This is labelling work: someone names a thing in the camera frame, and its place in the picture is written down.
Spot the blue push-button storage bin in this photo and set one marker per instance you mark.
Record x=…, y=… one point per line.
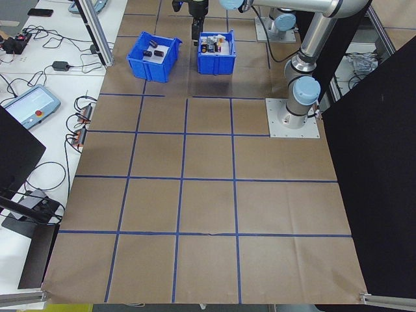
x=216, y=65

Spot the blue capacitor storage bin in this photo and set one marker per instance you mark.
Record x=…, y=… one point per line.
x=146, y=70

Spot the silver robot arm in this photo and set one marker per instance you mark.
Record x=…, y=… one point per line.
x=304, y=94
x=284, y=22

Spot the dark grey device box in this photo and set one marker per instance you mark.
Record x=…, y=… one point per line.
x=34, y=199

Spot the black yellow push button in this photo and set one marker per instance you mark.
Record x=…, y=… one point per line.
x=204, y=48

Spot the white contact block orange tab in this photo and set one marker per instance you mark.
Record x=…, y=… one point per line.
x=222, y=39

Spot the black cylindrical capacitor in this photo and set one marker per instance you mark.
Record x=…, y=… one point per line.
x=158, y=53
x=148, y=53
x=153, y=43

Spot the orange black usb hub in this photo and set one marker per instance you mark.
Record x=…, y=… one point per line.
x=78, y=138
x=85, y=113

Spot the black power adapter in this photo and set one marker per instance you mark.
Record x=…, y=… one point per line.
x=61, y=66

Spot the black smartphone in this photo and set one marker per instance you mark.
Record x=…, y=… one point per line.
x=40, y=12

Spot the teal grey teach pendant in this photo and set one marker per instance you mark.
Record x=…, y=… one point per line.
x=32, y=104

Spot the red black electronics device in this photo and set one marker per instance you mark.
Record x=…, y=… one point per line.
x=14, y=45

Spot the black monitor panel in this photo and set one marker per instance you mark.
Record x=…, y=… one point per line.
x=16, y=152

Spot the black flat plate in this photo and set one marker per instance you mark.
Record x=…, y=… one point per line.
x=39, y=256

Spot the silver aluminium bar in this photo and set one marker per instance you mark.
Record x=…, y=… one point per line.
x=22, y=297
x=390, y=299

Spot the plain white switch block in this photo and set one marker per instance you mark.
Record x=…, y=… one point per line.
x=203, y=39

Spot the white square base plate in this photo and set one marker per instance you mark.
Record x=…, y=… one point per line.
x=276, y=130
x=261, y=32

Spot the tall silver aluminium post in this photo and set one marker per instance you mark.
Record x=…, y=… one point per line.
x=98, y=39

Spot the silver metal frame bars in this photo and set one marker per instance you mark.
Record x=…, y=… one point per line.
x=385, y=35

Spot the black frame cover cloth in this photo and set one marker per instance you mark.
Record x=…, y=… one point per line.
x=373, y=195

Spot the black camera stand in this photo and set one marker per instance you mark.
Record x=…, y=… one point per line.
x=26, y=209

